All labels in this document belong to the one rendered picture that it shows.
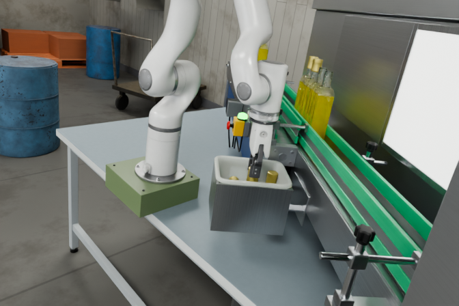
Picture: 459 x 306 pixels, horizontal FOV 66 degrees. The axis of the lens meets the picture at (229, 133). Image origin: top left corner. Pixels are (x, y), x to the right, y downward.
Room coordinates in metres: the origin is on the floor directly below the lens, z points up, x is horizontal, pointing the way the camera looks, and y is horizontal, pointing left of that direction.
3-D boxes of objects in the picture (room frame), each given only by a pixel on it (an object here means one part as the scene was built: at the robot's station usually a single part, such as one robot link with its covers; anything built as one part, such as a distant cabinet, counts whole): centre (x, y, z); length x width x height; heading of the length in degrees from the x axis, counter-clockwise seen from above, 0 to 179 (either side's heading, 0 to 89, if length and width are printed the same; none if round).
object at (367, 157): (0.89, -0.40, 1.11); 0.07 x 0.04 x 0.13; 97
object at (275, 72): (0.96, -0.09, 1.28); 0.09 x 0.08 x 0.13; 142
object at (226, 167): (0.98, -0.08, 0.97); 0.22 x 0.17 x 0.09; 97
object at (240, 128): (1.52, -0.04, 0.96); 0.07 x 0.07 x 0.07; 7
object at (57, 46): (6.46, 3.47, 0.26); 1.41 x 0.96 x 0.52; 137
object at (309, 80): (1.28, -0.27, 1.16); 0.06 x 0.06 x 0.21; 8
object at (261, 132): (0.96, -0.09, 1.13); 0.10 x 0.07 x 0.11; 6
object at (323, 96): (1.16, -0.29, 1.16); 0.06 x 0.06 x 0.21; 9
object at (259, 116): (0.96, -0.09, 1.19); 0.09 x 0.08 x 0.03; 6
